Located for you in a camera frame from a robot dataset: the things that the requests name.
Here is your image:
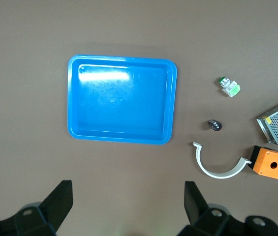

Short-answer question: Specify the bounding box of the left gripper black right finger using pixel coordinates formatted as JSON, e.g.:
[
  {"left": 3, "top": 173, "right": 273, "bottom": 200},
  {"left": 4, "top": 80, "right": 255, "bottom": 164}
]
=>
[{"left": 178, "top": 181, "right": 278, "bottom": 236}]

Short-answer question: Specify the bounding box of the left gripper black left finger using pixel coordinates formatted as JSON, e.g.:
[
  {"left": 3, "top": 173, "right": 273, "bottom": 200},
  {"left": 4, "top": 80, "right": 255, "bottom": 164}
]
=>
[{"left": 0, "top": 180, "right": 74, "bottom": 236}]

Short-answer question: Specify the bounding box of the black cylindrical capacitor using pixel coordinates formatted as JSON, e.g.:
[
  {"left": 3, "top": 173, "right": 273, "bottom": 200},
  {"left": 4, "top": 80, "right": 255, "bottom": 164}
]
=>
[{"left": 207, "top": 119, "right": 223, "bottom": 132}]

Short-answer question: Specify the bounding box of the large white curved clamp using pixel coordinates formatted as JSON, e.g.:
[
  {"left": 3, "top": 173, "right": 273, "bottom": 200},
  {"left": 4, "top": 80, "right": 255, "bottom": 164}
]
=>
[{"left": 192, "top": 141, "right": 252, "bottom": 178}]

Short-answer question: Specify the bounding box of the blue plastic tray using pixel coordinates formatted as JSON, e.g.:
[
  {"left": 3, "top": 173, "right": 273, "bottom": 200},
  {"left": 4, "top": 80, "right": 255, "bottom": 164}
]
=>
[{"left": 67, "top": 54, "right": 178, "bottom": 146}]

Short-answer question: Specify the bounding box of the brown table cover sheet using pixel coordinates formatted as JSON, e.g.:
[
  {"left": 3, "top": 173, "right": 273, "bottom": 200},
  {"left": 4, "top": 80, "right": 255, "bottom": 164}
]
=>
[{"left": 0, "top": 0, "right": 278, "bottom": 236}]

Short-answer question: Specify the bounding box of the orange black button enclosure box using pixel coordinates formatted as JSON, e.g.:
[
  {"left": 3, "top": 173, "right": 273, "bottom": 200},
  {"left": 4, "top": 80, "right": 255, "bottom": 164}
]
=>
[{"left": 248, "top": 145, "right": 278, "bottom": 180}]

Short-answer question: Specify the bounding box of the green white pushbutton switch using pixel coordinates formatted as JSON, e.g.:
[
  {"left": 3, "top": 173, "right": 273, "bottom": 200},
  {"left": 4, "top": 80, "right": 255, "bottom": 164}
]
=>
[{"left": 217, "top": 76, "right": 241, "bottom": 97}]

